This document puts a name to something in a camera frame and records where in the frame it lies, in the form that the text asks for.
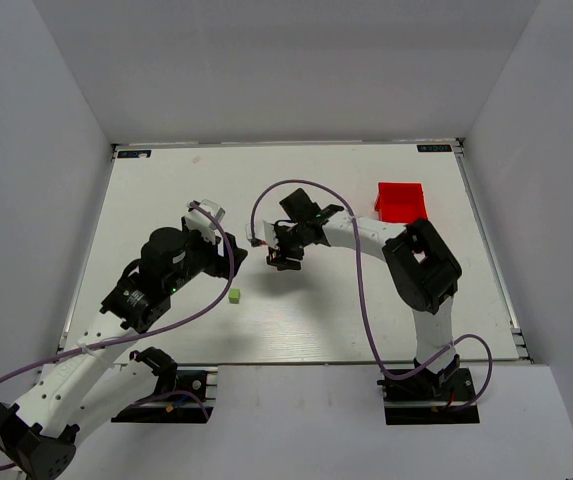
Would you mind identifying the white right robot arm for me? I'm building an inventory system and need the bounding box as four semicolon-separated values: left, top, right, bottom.
248;188;462;389

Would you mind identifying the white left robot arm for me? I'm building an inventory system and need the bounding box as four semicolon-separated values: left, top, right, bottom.
0;200;247;479

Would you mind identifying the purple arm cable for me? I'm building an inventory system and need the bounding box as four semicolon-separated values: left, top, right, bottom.
0;199;235;474
249;179;495;412

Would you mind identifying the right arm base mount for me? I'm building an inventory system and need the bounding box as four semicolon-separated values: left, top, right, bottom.
377;368;480;426

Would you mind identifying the small green cube block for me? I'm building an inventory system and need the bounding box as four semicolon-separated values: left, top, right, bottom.
228;288;241;304

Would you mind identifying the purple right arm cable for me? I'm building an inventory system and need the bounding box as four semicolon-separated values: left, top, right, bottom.
249;179;495;412

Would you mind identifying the red plastic bin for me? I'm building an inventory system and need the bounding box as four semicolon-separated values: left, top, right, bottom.
374;182;428;224

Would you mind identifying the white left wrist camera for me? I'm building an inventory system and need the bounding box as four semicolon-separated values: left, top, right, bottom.
182;199;225;245

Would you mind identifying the right blue corner label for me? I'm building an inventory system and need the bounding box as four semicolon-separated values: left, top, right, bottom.
417;144;452;153

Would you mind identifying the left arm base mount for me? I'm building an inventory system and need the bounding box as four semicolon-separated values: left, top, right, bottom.
110;367;218;425

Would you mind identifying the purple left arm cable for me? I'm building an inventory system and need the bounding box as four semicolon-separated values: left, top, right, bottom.
0;199;235;474

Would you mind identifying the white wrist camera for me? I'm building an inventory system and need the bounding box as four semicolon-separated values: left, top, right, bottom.
246;220;278;249
182;199;225;245

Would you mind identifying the left blue corner label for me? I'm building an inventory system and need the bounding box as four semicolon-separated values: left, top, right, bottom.
117;150;152;159

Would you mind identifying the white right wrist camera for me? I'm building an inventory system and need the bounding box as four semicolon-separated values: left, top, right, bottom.
246;220;278;249

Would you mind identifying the blue corner label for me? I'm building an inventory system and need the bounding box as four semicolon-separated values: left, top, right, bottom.
417;144;452;153
117;150;152;159

